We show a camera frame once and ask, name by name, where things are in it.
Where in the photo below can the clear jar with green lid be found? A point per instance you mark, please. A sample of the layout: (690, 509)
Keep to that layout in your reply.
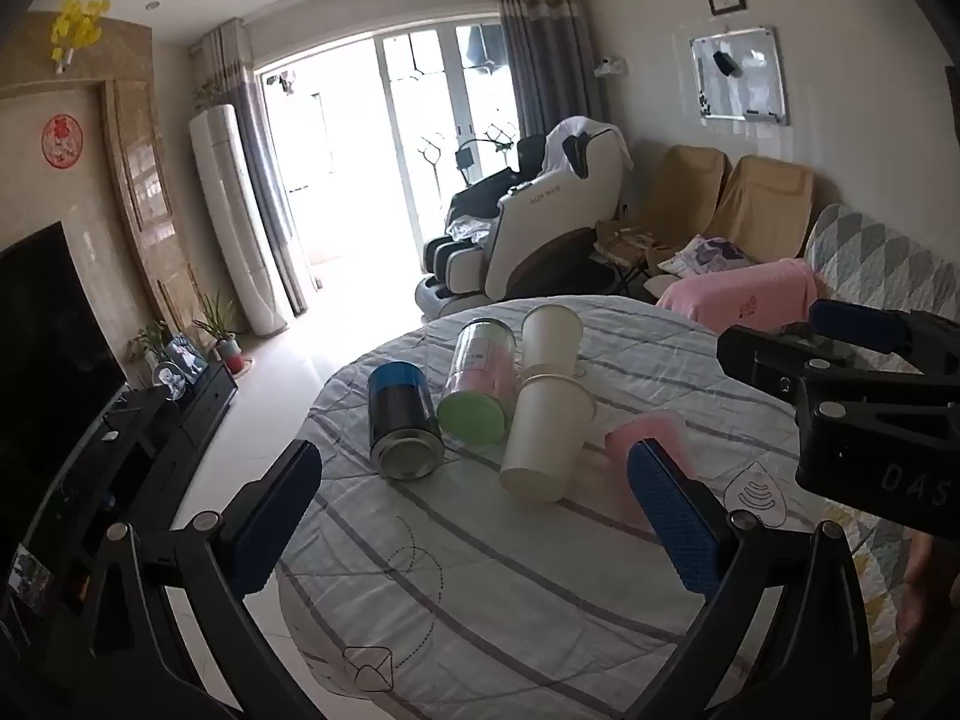
(480, 382)

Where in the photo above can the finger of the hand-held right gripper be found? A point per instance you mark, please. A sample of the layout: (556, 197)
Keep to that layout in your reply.
(859, 326)
(765, 360)

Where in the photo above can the dark blue metal can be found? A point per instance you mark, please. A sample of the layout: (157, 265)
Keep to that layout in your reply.
(401, 424)

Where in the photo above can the white cloth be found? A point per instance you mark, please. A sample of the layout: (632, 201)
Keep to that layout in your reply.
(574, 146)

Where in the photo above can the red round wall decoration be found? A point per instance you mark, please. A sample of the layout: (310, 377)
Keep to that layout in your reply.
(61, 140)

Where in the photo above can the black television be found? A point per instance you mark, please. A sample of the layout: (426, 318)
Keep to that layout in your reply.
(45, 360)

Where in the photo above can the yellow artificial flowers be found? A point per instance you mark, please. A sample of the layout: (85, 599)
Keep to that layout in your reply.
(79, 19)

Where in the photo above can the beige chair cushion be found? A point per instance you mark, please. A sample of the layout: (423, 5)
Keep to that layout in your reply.
(686, 195)
(765, 202)

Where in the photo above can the pink plastic cup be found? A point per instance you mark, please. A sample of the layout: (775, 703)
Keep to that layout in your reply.
(637, 457)

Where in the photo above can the small folding table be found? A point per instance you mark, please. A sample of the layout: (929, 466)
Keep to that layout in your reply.
(626, 247)

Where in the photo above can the potted plant in red pot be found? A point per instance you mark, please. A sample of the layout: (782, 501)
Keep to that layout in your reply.
(223, 334)

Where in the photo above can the white paper cup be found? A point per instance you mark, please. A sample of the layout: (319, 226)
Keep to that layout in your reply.
(544, 439)
(551, 337)

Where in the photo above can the striped grey tablecloth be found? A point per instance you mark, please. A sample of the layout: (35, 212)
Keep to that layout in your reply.
(487, 585)

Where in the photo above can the wall whiteboard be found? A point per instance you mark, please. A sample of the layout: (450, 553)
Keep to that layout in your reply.
(739, 79)

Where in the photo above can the white and black massage chair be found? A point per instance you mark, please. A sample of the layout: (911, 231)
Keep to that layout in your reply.
(540, 232)

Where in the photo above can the person's right forearm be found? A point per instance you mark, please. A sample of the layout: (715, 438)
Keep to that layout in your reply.
(928, 600)

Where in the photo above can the pink blanket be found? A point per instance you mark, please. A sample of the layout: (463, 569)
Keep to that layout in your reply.
(742, 296)

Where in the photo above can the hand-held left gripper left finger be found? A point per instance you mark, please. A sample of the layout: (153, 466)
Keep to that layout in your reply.
(276, 521)

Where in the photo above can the white standing air conditioner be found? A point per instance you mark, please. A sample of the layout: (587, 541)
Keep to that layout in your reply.
(240, 225)

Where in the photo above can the black television cabinet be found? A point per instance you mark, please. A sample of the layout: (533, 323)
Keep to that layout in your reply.
(187, 409)

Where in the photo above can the small green potted plant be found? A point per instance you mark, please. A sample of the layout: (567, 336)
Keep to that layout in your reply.
(151, 341)

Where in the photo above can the white wall shelf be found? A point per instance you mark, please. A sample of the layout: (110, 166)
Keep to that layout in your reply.
(610, 66)

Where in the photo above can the purple patterned pillow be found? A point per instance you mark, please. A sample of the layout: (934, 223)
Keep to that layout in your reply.
(709, 255)

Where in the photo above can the sofa with diamond pattern cover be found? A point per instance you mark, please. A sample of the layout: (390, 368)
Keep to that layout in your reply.
(877, 262)

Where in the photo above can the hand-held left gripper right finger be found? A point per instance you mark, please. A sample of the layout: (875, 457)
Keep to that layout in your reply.
(675, 529)

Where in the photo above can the tabletop photo frame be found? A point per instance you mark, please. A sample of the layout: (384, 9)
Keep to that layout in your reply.
(186, 356)

